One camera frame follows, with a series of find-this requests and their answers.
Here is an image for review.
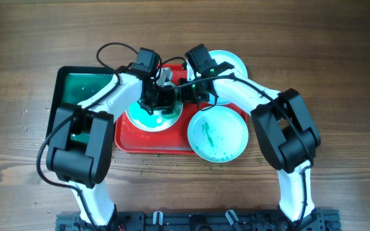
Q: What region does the green yellow scrub sponge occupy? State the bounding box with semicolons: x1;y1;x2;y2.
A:
161;108;177;119

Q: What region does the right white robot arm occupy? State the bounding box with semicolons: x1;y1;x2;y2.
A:
156;62;321;230

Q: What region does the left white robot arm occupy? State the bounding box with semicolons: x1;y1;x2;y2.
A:
40;66;178;230

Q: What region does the red plastic tray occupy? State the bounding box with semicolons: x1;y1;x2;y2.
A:
114;63;249;156

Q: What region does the black tray with green water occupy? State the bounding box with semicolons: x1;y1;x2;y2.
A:
46;66;113;137

